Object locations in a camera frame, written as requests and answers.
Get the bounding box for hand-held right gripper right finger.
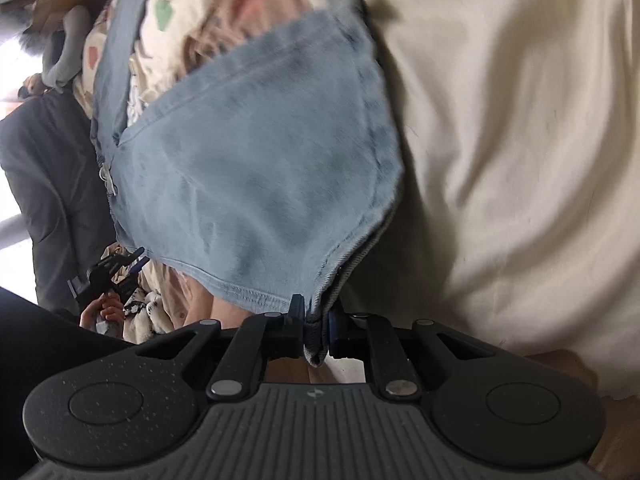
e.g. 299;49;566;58
326;306;524;403

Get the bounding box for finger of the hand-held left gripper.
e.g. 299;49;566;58
112;256;151;285
97;246;147;272

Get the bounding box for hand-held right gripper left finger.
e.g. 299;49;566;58
135;294;306;402

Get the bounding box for light blue denim jeans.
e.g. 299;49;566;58
90;0;407;367

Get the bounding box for person's left hand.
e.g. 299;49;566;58
79;291;127;337

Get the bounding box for white black spotted cloth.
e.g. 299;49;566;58
122;287;173;345

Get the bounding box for dark grey cloth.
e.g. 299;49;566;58
0;91;118;318

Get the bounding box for brown plush toy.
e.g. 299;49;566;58
17;74;48;101

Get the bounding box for cream printed bedsheet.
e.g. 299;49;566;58
72;0;640;480

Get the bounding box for grey ring cushion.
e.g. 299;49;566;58
41;6;95;95

